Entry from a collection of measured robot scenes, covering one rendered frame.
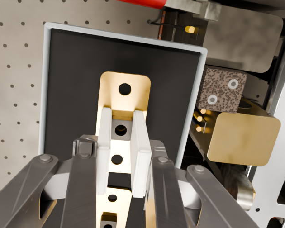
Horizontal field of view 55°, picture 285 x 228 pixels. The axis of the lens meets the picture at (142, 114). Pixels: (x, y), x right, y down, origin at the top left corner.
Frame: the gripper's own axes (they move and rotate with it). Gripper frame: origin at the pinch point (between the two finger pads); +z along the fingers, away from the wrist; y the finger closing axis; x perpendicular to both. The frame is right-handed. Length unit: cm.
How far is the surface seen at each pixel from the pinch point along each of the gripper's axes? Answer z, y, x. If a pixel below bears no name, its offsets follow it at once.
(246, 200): 13.0, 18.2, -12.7
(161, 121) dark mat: 7.7, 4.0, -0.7
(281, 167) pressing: 23.7, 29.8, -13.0
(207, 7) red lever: 13.9, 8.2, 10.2
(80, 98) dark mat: 7.8, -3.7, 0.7
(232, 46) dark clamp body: 15.7, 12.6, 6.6
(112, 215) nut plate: 7.5, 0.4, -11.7
